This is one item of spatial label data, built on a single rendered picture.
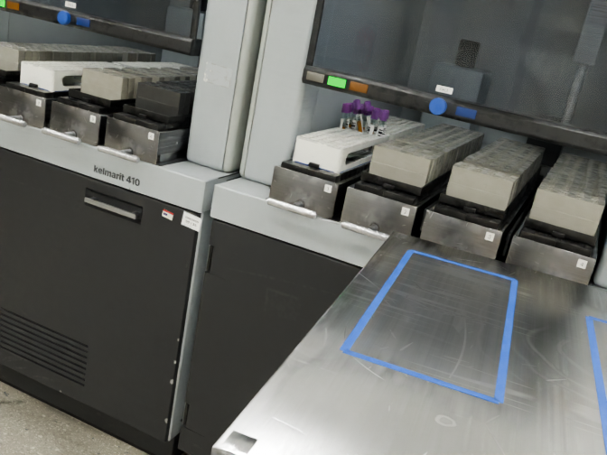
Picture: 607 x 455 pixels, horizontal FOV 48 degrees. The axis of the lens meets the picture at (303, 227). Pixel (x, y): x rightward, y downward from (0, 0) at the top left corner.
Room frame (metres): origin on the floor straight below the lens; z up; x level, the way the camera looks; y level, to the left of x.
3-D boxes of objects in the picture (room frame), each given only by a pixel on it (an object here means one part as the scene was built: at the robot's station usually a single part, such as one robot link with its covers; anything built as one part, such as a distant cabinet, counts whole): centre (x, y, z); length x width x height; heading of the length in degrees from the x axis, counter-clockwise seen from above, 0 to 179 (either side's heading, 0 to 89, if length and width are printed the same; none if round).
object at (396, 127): (1.73, -0.17, 0.83); 0.30 x 0.10 x 0.06; 159
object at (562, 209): (1.18, -0.44, 0.85); 0.12 x 0.02 x 0.06; 68
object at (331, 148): (1.44, -0.05, 0.83); 0.30 x 0.10 x 0.06; 159
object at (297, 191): (1.56, -0.10, 0.78); 0.73 x 0.14 x 0.09; 159
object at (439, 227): (1.45, -0.39, 0.78); 0.73 x 0.14 x 0.09; 159
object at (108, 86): (1.54, 0.50, 0.85); 0.12 x 0.02 x 0.06; 70
